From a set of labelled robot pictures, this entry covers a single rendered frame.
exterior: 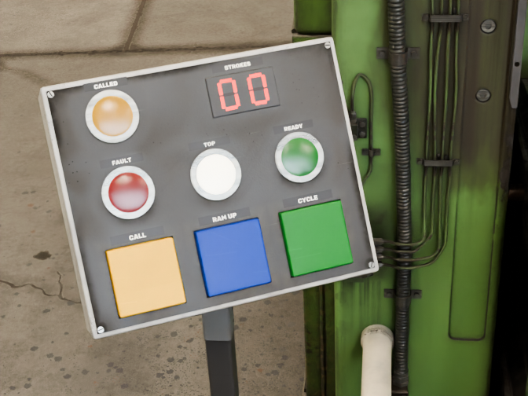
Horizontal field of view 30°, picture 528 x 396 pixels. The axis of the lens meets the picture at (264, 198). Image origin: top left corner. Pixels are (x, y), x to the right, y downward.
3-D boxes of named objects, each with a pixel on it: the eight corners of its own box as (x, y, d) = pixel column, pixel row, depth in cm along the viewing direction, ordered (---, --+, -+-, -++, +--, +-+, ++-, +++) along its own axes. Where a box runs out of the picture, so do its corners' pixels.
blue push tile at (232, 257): (272, 282, 111) (259, 217, 111) (208, 297, 109) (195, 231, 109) (268, 281, 113) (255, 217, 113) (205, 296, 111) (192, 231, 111)
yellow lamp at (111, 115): (132, 141, 107) (127, 104, 105) (90, 140, 108) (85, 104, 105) (138, 127, 110) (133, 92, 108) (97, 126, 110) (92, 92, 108)
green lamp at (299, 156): (319, 180, 112) (318, 147, 110) (278, 180, 113) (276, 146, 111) (320, 166, 115) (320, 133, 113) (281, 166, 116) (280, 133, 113)
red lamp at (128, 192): (148, 217, 107) (144, 182, 105) (106, 216, 108) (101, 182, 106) (154, 202, 110) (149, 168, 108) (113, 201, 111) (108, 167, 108)
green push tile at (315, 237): (353, 263, 114) (341, 199, 113) (293, 277, 112) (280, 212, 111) (348, 262, 116) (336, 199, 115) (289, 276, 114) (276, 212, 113)
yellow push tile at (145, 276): (187, 303, 109) (173, 236, 108) (120, 318, 107) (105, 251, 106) (184, 301, 111) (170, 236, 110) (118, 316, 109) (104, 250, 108)
